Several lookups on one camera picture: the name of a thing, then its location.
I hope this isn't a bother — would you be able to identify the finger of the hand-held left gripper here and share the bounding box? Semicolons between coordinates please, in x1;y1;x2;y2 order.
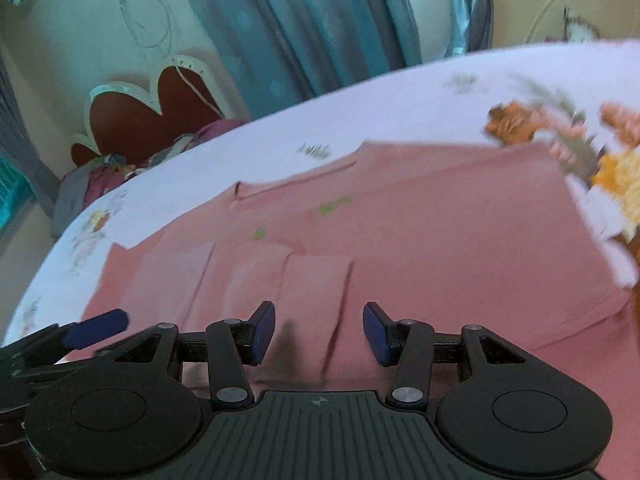
0;308;129;362

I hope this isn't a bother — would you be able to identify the teal plastic basket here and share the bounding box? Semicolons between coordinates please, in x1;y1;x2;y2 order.
0;152;32;233

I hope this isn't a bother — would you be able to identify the wide teal curtain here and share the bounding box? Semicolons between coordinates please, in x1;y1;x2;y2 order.
170;0;422;122

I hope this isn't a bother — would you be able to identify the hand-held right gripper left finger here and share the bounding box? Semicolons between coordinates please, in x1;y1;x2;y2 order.
97;301;277;409

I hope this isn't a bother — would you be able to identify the floral white bedsheet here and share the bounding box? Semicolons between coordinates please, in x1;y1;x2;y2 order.
0;40;640;480

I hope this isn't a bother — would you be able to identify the pile of clothes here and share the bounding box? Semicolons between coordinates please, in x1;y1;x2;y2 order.
50;117;246;239

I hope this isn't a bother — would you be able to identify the tied teal curtain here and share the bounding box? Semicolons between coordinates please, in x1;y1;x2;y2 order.
449;0;496;57

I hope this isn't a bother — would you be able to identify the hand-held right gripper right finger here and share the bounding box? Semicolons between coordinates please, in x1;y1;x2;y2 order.
363;302;543;409

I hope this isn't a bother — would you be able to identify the cream bed headboard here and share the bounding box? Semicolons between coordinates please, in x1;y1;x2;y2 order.
491;0;640;52

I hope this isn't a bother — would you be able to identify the pink knit garment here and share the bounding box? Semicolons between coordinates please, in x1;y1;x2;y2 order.
65;141;634;397

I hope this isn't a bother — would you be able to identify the red heart-shaped headboard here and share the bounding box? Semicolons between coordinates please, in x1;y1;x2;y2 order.
70;52;251;168

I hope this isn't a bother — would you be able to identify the window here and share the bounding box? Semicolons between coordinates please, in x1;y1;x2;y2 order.
397;0;462;60

